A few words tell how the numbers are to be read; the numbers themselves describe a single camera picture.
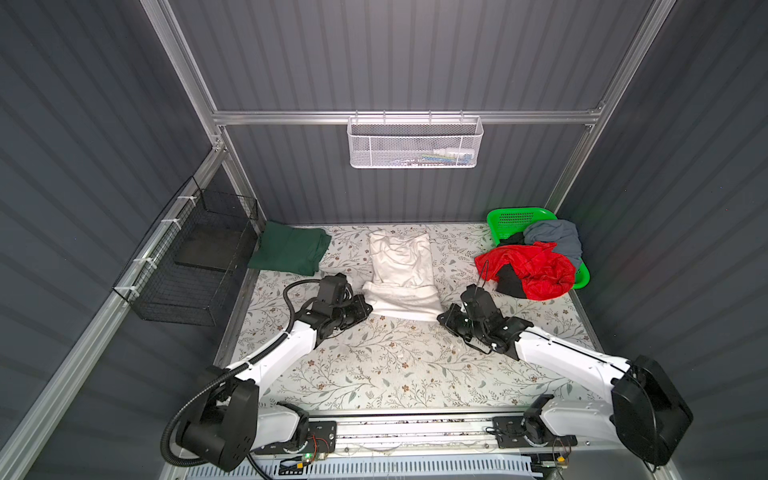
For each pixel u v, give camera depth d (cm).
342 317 72
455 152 91
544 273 94
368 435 75
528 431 68
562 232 104
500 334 61
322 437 72
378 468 77
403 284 102
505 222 116
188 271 73
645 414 41
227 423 41
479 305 64
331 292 66
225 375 43
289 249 109
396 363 86
